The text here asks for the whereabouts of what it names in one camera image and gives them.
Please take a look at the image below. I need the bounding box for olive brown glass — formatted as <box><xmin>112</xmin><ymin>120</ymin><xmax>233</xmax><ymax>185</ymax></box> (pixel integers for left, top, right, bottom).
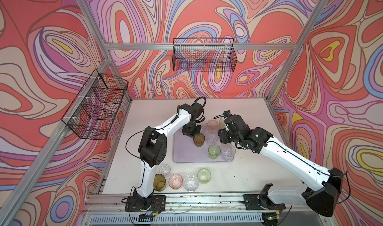
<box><xmin>193</xmin><ymin>133</ymin><xmax>205</xmax><ymax>147</ymax></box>

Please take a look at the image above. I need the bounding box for pink dimpled cup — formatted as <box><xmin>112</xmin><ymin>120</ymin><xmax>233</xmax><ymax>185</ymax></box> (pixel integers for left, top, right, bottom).
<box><xmin>207</xmin><ymin>119</ymin><xmax>219</xmax><ymax>132</ymax></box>

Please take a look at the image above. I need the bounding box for clear faceted glass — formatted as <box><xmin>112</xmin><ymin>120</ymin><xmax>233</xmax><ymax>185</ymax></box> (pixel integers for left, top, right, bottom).
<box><xmin>221</xmin><ymin>144</ymin><xmax>236</xmax><ymax>161</ymax></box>

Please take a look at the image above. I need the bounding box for clear textured glass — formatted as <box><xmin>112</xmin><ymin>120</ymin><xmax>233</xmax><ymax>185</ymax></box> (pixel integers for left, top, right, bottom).
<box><xmin>206</xmin><ymin>130</ymin><xmax>219</xmax><ymax>144</ymax></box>

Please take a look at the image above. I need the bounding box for bright green glass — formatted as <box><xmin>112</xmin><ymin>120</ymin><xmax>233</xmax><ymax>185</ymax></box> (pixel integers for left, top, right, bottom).
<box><xmin>208</xmin><ymin>144</ymin><xmax>221</xmax><ymax>159</ymax></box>

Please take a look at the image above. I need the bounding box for pale green dimpled cup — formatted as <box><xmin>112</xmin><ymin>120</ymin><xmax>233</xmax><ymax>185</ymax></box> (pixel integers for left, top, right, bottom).
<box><xmin>219</xmin><ymin>117</ymin><xmax>225</xmax><ymax>129</ymax></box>

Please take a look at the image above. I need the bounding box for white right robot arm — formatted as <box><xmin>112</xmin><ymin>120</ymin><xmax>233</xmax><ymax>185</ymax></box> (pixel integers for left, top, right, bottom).
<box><xmin>217</xmin><ymin>110</ymin><xmax>347</xmax><ymax>217</ymax></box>

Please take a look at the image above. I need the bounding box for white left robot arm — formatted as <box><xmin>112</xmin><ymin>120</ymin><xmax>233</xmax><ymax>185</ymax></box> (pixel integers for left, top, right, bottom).
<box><xmin>127</xmin><ymin>96</ymin><xmax>206</xmax><ymax>210</ymax></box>

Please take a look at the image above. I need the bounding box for lilac plastic tray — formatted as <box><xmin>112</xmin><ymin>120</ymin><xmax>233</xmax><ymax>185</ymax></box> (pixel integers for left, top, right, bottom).
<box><xmin>173</xmin><ymin>130</ymin><xmax>234</xmax><ymax>163</ymax></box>

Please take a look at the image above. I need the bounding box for light green dimpled cup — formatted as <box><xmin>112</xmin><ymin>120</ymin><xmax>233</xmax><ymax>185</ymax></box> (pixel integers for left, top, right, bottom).
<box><xmin>197</xmin><ymin>168</ymin><xmax>211</xmax><ymax>184</ymax></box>

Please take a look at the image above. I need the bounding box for small clear glass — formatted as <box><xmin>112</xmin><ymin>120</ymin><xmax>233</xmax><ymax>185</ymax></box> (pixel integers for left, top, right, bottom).
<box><xmin>159</xmin><ymin>164</ymin><xmax>171</xmax><ymax>176</ymax></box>

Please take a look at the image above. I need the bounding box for clear ribbed glass front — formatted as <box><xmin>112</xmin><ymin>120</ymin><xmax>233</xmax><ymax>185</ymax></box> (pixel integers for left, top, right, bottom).
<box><xmin>183</xmin><ymin>174</ymin><xmax>199</xmax><ymax>193</ymax></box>

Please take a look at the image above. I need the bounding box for pink clear glass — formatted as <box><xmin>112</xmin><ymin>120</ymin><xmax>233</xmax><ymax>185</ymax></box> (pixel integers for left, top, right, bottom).
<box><xmin>169</xmin><ymin>174</ymin><xmax>183</xmax><ymax>190</ymax></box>

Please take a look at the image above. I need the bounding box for large olive green glass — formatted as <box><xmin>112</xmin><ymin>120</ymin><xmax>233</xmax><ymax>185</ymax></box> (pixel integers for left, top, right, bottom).
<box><xmin>153</xmin><ymin>174</ymin><xmax>166</xmax><ymax>192</ymax></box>

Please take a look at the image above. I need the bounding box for aluminium front rail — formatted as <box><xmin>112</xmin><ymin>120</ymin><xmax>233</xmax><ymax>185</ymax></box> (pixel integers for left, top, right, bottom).
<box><xmin>161</xmin><ymin>191</ymin><xmax>249</xmax><ymax>212</ymax></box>

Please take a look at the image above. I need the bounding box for black wire basket back wall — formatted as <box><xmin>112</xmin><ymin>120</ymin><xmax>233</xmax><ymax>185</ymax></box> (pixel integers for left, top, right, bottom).
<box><xmin>172</xmin><ymin>37</ymin><xmax>237</xmax><ymax>73</ymax></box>

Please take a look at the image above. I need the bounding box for black wire basket wall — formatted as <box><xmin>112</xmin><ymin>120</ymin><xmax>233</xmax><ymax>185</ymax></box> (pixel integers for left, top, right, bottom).
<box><xmin>172</xmin><ymin>37</ymin><xmax>237</xmax><ymax>73</ymax></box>
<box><xmin>61</xmin><ymin>70</ymin><xmax>129</xmax><ymax>140</ymax></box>

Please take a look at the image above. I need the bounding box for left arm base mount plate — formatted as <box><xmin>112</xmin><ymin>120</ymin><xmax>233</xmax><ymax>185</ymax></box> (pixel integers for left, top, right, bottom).
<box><xmin>125</xmin><ymin>195</ymin><xmax>166</xmax><ymax>213</ymax></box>

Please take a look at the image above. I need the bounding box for black wire basket left wall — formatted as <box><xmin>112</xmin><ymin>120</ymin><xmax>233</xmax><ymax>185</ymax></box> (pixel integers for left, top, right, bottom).
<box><xmin>61</xmin><ymin>70</ymin><xmax>129</xmax><ymax>140</ymax></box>

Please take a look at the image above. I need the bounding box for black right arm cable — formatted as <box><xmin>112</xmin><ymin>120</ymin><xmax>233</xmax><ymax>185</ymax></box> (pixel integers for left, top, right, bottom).
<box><xmin>336</xmin><ymin>170</ymin><xmax>351</xmax><ymax>204</ymax></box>

